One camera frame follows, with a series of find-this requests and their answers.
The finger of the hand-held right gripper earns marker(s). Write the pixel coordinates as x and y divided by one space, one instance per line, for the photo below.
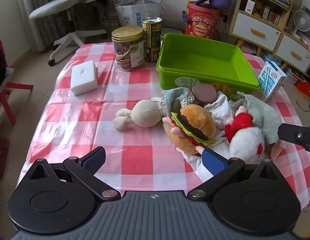
295 135

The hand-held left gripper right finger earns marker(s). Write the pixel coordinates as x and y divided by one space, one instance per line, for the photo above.
215 161

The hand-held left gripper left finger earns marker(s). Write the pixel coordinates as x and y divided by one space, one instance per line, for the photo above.
95 158

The red white plush toy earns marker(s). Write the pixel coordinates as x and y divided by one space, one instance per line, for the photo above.
245 142

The grey-green fluffy plush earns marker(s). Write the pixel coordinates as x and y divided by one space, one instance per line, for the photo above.
262 112

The hamburger plush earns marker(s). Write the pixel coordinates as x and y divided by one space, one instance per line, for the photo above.
195 120

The white sock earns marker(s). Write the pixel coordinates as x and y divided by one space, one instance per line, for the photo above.
218 107

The cream rabbit doll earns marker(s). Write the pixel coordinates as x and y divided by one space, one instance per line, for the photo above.
145 112

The green plastic bin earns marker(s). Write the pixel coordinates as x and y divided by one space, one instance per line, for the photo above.
202 57

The orange box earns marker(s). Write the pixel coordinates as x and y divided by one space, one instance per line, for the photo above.
305 90

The blue white milk carton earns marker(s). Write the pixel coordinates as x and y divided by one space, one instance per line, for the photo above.
271 80

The white foam box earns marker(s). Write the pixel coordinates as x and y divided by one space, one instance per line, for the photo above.
83 76

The red stool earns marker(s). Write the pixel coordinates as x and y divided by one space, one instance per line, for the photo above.
12 87

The gold-lid cookie jar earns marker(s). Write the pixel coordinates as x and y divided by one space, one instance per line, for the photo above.
126 52

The wooden shelf cabinet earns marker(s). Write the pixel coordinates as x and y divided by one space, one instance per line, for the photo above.
255 30

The white desk fan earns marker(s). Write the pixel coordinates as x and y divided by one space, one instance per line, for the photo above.
302 21

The yellow black drink can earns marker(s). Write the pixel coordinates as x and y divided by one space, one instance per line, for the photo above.
152 37

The red snack bucket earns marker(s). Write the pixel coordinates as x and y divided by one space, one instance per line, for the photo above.
201 22

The grey office chair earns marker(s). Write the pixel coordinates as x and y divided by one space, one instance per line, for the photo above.
70 7

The white paper bag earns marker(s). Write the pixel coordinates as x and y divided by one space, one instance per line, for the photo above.
135 10

